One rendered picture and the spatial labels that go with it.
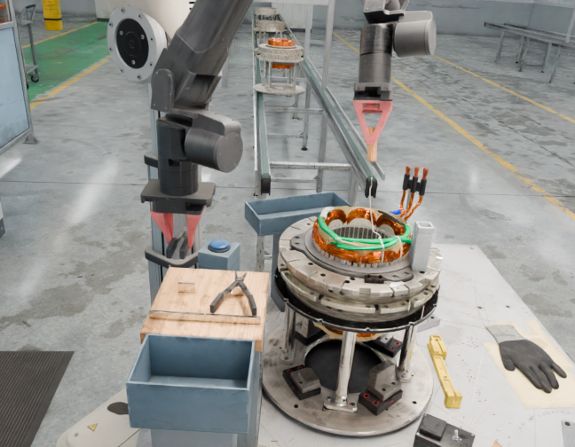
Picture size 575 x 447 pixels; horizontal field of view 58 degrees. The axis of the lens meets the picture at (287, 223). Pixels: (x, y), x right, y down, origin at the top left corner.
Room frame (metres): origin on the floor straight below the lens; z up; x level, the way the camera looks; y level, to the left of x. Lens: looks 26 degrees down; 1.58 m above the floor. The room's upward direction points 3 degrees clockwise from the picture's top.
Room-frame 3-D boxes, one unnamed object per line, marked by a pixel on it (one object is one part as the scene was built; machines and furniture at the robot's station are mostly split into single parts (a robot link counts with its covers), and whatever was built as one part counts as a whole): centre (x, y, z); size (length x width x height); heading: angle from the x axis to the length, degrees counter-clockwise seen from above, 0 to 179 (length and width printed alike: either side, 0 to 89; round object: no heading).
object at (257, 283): (0.74, 0.12, 1.05); 0.20 x 0.19 x 0.02; 0
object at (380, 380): (0.82, -0.22, 0.85); 0.06 x 0.04 x 0.05; 132
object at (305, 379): (0.83, -0.06, 0.83); 0.05 x 0.04 x 0.02; 28
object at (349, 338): (0.78, -0.13, 0.91); 0.02 x 0.02 x 0.21
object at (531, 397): (0.99, -0.60, 0.78); 0.31 x 0.19 x 0.01; 5
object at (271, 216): (1.17, -0.03, 0.92); 0.25 x 0.11 x 0.28; 114
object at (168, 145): (0.72, 0.16, 1.36); 0.07 x 0.06 x 0.07; 58
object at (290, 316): (0.93, -0.02, 0.91); 0.02 x 0.02 x 0.21
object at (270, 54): (3.90, 0.12, 0.94); 0.39 x 0.39 x 0.30
